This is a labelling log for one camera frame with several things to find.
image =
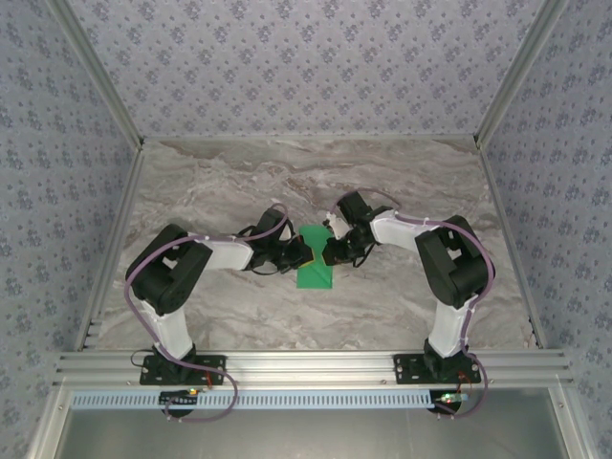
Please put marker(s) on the small circuit board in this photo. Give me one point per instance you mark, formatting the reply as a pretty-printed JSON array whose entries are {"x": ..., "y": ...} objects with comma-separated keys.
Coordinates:
[
  {"x": 447, "y": 398},
  {"x": 179, "y": 397}
]

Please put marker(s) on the left small circuit board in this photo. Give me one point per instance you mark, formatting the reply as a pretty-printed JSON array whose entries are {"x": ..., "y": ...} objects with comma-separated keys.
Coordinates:
[{"x": 179, "y": 397}]

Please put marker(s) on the right small circuit board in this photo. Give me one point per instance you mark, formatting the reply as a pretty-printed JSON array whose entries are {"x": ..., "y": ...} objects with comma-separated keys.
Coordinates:
[{"x": 447, "y": 398}]

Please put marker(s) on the right white camera bracket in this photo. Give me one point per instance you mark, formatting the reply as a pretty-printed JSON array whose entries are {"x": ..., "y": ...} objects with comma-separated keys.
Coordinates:
[{"x": 336, "y": 228}]

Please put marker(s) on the right aluminium side rail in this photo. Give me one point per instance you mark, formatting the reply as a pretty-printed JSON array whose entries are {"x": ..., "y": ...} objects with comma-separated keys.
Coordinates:
[{"x": 502, "y": 215}]

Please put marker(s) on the green cloth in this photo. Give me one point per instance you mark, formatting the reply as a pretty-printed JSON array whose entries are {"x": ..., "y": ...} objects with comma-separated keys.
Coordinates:
[{"x": 315, "y": 279}]

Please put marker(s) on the aluminium back rail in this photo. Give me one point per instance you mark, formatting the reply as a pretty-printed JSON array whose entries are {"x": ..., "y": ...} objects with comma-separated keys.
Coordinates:
[{"x": 306, "y": 138}]

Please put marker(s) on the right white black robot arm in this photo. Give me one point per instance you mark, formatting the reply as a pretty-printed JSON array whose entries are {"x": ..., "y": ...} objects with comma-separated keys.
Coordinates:
[{"x": 399, "y": 232}]

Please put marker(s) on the aluminium corner post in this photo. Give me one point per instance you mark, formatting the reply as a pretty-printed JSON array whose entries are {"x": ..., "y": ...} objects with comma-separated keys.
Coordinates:
[
  {"x": 516, "y": 72},
  {"x": 100, "y": 72}
]

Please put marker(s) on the aluminium cross beam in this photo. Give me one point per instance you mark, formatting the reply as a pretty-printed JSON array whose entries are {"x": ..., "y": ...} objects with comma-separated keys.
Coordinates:
[{"x": 306, "y": 365}]

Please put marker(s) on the left aluminium corner post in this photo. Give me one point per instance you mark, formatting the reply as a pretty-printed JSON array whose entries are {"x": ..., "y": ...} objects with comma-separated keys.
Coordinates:
[{"x": 100, "y": 72}]

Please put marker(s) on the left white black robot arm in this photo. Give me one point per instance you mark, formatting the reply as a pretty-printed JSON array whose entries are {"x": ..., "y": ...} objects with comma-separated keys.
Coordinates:
[{"x": 225, "y": 253}]

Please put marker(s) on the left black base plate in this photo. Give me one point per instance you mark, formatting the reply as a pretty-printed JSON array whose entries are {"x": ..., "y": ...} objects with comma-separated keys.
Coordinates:
[{"x": 210, "y": 370}]

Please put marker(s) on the left aluminium side rail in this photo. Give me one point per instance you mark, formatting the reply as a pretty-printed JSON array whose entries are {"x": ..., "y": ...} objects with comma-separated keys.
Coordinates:
[{"x": 120, "y": 215}]

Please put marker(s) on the aluminium side rail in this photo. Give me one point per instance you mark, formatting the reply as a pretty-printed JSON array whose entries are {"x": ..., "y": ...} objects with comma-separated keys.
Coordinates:
[
  {"x": 120, "y": 215},
  {"x": 502, "y": 215}
]

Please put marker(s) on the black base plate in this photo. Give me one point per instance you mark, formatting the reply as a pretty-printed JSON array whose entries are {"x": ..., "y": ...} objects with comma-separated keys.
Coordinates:
[
  {"x": 406, "y": 370},
  {"x": 210, "y": 370}
]

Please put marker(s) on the right aluminium corner post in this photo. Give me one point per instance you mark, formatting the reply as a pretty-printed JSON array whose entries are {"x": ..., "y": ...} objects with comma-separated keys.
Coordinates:
[{"x": 516, "y": 72}]

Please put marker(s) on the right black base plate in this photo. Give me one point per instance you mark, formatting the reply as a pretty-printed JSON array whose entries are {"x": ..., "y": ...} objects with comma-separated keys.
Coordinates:
[{"x": 406, "y": 370}]

